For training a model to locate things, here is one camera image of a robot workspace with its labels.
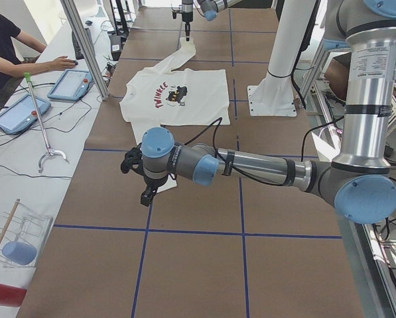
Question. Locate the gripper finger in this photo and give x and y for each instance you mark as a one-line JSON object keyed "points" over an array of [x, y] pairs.
{"points": [[152, 194], [186, 32], [189, 32], [145, 199]]}

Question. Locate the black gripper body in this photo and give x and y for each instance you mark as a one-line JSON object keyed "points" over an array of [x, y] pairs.
{"points": [[186, 14], [153, 181]]}

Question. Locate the white long-sleeve printed shirt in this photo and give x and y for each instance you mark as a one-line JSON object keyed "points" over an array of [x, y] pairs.
{"points": [[164, 95]]}

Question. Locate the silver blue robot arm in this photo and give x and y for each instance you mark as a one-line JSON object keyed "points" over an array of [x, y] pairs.
{"points": [[356, 182], [209, 8]]}

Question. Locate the person's right hand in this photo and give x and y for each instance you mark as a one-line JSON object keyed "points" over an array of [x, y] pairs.
{"points": [[62, 63]]}

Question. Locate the black power adapter box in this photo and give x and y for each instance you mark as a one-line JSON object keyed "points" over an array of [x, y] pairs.
{"points": [[116, 46]]}

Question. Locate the black keyboard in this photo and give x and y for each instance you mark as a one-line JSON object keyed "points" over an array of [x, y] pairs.
{"points": [[76, 46]]}

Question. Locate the far blue teach pendant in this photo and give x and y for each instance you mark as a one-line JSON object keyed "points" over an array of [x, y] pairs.
{"points": [[71, 86]]}

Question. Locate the blue teach pendant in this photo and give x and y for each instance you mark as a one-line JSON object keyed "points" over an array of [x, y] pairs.
{"points": [[19, 116], [71, 86]]}

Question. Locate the clear acrylic rack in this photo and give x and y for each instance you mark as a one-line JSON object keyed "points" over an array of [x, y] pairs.
{"points": [[29, 227]]}

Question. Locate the wooden stick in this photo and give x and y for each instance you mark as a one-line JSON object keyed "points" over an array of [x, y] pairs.
{"points": [[9, 219]]}

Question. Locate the light blue cup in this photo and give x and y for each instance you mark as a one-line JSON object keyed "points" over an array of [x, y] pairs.
{"points": [[19, 252]]}

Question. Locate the near blue teach pendant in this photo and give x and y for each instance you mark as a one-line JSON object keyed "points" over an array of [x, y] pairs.
{"points": [[19, 116]]}

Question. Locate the silver reacher grabber tool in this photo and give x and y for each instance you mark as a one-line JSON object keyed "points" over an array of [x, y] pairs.
{"points": [[50, 151]]}

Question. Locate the red cylinder bottle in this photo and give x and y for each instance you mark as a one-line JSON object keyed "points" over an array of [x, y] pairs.
{"points": [[11, 296]]}

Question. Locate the person in black shirt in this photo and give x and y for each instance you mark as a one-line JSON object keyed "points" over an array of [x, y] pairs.
{"points": [[11, 68]]}

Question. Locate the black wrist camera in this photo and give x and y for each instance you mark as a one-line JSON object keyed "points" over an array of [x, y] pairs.
{"points": [[133, 162], [176, 12]]}

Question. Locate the aluminium frame post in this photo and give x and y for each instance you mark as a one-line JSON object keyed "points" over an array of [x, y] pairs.
{"points": [[85, 45]]}

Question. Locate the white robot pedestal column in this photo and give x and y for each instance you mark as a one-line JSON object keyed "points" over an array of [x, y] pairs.
{"points": [[274, 95]]}

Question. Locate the aluminium side frame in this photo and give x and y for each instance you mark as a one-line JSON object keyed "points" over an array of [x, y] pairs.
{"points": [[374, 273]]}

